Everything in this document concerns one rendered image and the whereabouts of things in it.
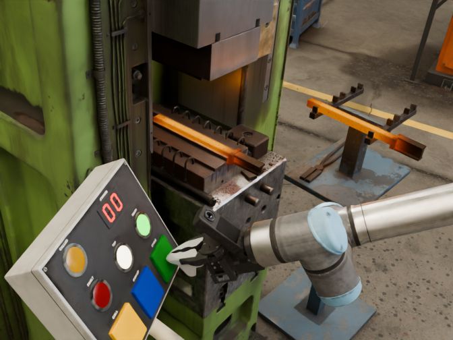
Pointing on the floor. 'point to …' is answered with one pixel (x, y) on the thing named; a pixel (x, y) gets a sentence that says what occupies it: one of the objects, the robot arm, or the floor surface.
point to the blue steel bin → (304, 18)
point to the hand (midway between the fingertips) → (170, 254)
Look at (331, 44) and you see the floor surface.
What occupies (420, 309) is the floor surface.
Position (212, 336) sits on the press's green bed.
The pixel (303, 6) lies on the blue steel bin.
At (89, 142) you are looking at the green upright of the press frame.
